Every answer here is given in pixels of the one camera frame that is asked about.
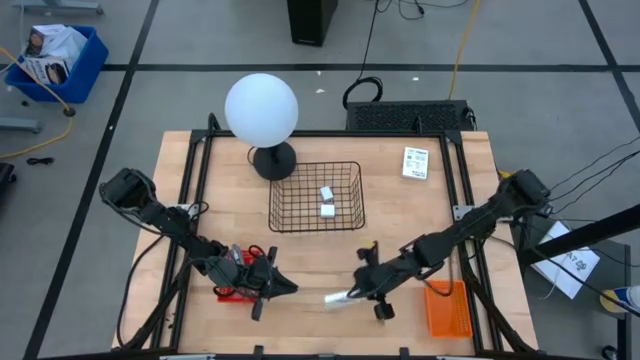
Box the yellow hanging cable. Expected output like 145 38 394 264
448 0 482 100

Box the yellow floor cable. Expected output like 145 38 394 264
0 46 76 160

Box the black computer tower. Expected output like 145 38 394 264
286 0 339 48

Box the white printed paper sheet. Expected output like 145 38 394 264
530 220 601 300

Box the black metal table frame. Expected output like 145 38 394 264
112 112 540 360

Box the orange plastic basket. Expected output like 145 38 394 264
424 280 474 340

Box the black coiled cable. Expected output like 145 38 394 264
342 0 385 110

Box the black metal beam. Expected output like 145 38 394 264
518 203 640 267

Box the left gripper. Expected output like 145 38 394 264
236 245 300 322

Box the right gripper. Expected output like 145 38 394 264
347 240 397 322

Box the blue plastic bin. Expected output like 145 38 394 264
4 24 110 105

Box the black perforated metal case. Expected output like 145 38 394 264
345 99 476 134

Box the black wire basket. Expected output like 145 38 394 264
267 159 366 233

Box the grey metal floor foot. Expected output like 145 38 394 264
13 0 105 16
0 117 42 135

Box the black object at floor edge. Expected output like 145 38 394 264
0 162 18 201

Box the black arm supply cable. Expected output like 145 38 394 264
115 234 166 350

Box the red plastic basket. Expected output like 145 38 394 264
216 248 261 305

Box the blue yellow can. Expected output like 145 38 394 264
598 284 640 315

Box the white globe lamp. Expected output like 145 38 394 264
224 72 300 182

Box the white carton with dark print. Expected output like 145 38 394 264
24 24 66 57
20 55 71 85

